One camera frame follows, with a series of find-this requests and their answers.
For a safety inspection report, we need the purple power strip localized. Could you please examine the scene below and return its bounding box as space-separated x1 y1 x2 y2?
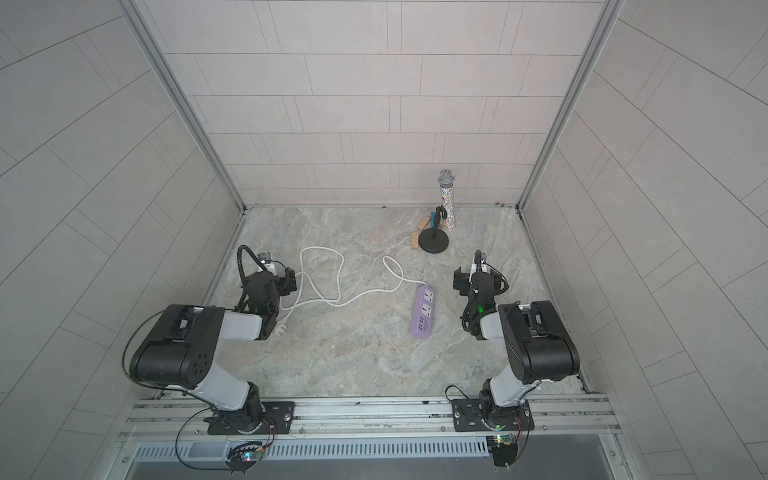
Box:
410 285 435 339

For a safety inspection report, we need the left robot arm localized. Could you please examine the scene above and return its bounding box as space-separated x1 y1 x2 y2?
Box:
123 245 298 435

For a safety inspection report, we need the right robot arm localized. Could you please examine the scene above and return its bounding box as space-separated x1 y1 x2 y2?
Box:
453 251 580 431

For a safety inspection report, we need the wooden block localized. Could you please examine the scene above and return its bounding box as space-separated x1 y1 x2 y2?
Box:
411 216 430 250

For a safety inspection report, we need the glitter microphone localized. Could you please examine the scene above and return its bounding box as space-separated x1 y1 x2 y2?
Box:
438 169 456 231

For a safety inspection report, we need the right circuit board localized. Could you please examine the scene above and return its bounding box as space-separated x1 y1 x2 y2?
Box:
486 434 522 469

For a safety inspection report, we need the circuit board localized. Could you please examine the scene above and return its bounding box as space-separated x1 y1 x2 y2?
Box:
486 434 522 469
225 441 265 475

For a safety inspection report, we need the left circuit board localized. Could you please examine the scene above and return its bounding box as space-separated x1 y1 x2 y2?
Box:
225 441 265 475

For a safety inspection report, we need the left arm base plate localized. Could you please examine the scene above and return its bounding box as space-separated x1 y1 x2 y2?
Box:
204 401 296 435

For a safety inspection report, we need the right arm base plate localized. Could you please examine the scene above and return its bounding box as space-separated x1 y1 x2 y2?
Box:
451 398 535 434

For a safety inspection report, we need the aluminium mounting rail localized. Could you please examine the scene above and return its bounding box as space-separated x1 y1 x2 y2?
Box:
118 394 621 442

